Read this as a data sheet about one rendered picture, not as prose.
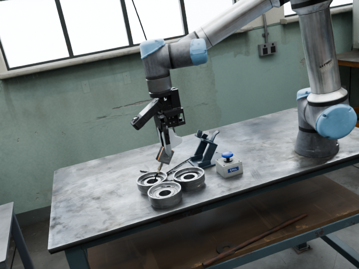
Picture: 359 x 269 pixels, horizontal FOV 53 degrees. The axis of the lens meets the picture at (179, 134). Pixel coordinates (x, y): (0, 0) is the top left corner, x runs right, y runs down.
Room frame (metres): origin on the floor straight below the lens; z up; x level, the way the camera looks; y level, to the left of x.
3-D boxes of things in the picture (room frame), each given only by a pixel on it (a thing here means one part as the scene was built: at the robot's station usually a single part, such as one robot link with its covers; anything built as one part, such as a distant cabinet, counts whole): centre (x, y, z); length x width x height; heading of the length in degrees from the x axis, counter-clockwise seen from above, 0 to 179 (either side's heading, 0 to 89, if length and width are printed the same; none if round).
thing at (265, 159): (1.28, -0.10, 0.79); 1.20 x 0.60 x 0.02; 104
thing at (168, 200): (0.99, 0.08, 0.82); 0.10 x 0.10 x 0.04
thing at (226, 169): (1.12, -0.15, 0.82); 0.08 x 0.07 x 0.05; 104
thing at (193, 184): (1.08, -0.01, 0.82); 0.10 x 0.10 x 0.04
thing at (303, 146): (1.18, -0.48, 0.85); 0.15 x 0.15 x 0.10
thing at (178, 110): (1.08, 0.03, 1.07); 0.09 x 0.08 x 0.12; 107
